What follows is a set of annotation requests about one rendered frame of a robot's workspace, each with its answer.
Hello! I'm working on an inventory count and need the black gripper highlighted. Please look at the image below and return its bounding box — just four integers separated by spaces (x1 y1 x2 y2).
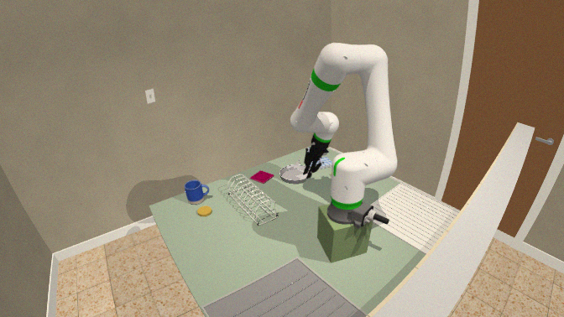
303 145 325 179

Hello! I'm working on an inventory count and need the blue mug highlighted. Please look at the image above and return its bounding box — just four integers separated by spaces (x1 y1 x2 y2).
185 180 209 205

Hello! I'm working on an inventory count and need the white ribbed draining mat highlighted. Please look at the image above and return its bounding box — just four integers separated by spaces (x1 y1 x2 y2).
371 183 459 254

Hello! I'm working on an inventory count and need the pink square coaster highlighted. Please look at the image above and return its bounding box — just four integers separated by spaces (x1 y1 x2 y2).
250 170 274 184

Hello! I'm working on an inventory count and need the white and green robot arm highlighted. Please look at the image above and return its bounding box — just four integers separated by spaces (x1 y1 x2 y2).
290 43 397 229

